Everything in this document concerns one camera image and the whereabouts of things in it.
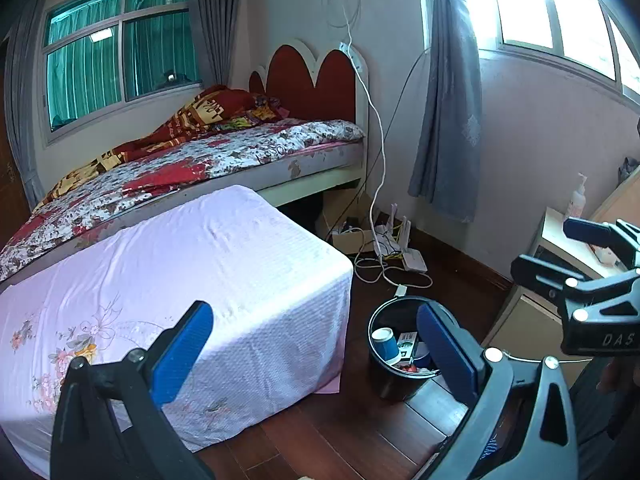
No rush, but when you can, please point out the colourful printed pillow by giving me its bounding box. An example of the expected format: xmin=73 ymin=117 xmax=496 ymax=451
xmin=220 ymin=95 xmax=288 ymax=128

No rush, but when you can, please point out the pink floral tablecloth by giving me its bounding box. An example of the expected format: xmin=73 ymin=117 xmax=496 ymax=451
xmin=0 ymin=185 xmax=353 ymax=466

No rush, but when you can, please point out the beige bedside cabinet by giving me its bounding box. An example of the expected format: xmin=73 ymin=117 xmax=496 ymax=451
xmin=482 ymin=165 xmax=640 ymax=361

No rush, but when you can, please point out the green carton box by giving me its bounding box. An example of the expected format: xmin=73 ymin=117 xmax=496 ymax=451
xmin=397 ymin=331 xmax=420 ymax=367

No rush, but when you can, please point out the open cardboard box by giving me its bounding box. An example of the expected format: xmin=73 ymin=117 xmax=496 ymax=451
xmin=320 ymin=190 xmax=381 ymax=256

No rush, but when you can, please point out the blue striped slipper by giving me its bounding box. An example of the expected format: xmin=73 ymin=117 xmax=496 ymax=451
xmin=477 ymin=432 xmax=501 ymax=463

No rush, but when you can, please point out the white power cable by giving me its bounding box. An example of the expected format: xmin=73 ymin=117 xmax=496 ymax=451
xmin=320 ymin=0 xmax=436 ymax=291

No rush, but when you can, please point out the white bed frame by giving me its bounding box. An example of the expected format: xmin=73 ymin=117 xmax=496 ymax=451
xmin=0 ymin=137 xmax=368 ymax=291

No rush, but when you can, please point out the white router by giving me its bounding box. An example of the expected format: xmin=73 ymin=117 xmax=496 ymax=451
xmin=372 ymin=202 xmax=428 ymax=273

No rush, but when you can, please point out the red printed blanket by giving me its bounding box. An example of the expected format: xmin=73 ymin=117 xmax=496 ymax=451
xmin=32 ymin=85 xmax=266 ymax=211

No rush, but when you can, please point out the window with green curtain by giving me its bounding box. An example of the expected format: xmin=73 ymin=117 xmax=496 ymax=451
xmin=42 ymin=0 xmax=203 ymax=146

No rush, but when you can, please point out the white power strip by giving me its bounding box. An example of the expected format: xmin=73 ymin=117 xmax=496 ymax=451
xmin=337 ymin=42 xmax=361 ymax=68

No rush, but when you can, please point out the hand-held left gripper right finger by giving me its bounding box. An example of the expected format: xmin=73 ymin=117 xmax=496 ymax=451
xmin=415 ymin=300 xmax=578 ymax=480

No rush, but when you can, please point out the white pump bottle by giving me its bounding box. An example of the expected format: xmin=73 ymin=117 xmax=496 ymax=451
xmin=567 ymin=172 xmax=588 ymax=218

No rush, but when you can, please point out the floral quilt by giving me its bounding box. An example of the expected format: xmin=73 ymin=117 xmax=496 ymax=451
xmin=0 ymin=119 xmax=366 ymax=281

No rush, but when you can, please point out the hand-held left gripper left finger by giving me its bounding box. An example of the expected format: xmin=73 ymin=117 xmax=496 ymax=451
xmin=50 ymin=301 xmax=216 ymax=480

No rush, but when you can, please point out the bright window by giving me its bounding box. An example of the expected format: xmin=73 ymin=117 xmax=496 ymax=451
xmin=467 ymin=0 xmax=640 ymax=96

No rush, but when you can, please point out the red heart headboard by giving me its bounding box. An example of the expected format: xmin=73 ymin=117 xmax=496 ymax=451
xmin=248 ymin=39 xmax=370 ymax=126

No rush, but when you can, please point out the brown wooden door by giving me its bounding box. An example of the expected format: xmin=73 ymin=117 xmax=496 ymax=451
xmin=0 ymin=42 xmax=26 ymax=248

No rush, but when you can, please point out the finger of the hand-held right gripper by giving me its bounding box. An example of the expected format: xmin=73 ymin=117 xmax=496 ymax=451
xmin=562 ymin=216 xmax=640 ymax=264
xmin=511 ymin=254 xmax=592 ymax=311

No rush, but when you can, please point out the blue patterned paper cup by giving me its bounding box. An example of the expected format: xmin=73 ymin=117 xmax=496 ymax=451
xmin=371 ymin=327 xmax=399 ymax=363

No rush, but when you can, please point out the black trash bucket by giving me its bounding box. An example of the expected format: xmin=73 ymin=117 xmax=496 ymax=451
xmin=368 ymin=296 xmax=443 ymax=402

